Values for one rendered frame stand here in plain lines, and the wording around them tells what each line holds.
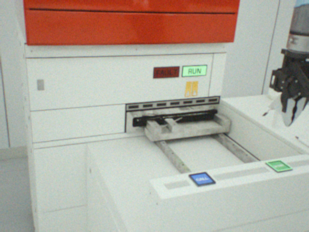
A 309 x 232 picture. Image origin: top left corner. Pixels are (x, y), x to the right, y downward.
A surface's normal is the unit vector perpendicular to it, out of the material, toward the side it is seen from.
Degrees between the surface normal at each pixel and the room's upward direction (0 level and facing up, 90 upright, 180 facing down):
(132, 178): 0
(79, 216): 90
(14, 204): 0
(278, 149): 90
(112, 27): 90
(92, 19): 90
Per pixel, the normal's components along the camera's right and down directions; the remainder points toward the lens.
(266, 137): -0.92, 0.09
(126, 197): 0.06, -0.93
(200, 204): 0.38, 0.37
